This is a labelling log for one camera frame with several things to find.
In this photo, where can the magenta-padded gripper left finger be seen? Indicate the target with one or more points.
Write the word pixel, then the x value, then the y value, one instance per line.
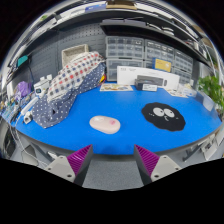
pixel 78 158

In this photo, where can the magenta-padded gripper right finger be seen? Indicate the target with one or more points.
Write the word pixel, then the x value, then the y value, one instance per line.
pixel 149 159

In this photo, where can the pale pink computer mouse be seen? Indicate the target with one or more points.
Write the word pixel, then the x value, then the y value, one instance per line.
pixel 105 124

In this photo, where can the black round-eyed mouse pad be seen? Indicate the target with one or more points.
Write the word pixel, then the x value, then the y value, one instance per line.
pixel 165 118

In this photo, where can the printed picture leaflet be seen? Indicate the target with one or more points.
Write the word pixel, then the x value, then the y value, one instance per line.
pixel 176 93
pixel 116 87

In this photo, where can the white power strip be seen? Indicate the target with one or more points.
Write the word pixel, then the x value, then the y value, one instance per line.
pixel 29 106

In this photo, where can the checkered and dotted cloth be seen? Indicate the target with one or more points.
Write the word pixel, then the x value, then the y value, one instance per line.
pixel 68 86

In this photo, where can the small black product box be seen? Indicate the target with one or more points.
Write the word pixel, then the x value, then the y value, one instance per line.
pixel 145 85

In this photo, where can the white tissue pack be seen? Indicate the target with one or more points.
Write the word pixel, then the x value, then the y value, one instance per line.
pixel 187 90

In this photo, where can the white box-shaped device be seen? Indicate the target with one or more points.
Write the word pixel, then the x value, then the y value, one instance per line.
pixel 41 88

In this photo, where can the clear acrylic stand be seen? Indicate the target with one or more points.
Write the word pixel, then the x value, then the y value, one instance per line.
pixel 206 102

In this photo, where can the long white keyboard box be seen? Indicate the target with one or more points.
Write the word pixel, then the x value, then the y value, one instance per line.
pixel 150 72

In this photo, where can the purple object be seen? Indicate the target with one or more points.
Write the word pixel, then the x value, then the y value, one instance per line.
pixel 24 88

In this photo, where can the green potted plant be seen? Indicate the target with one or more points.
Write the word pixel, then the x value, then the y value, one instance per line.
pixel 211 90

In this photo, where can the yellow card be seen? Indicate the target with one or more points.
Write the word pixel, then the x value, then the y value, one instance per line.
pixel 162 65

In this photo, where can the white wicker basket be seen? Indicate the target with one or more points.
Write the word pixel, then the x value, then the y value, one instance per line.
pixel 74 51

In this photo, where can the teal wall-hung object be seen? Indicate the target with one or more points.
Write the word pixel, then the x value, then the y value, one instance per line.
pixel 22 60

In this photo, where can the dark wall shelf unit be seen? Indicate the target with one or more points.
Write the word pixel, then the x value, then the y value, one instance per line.
pixel 133 26

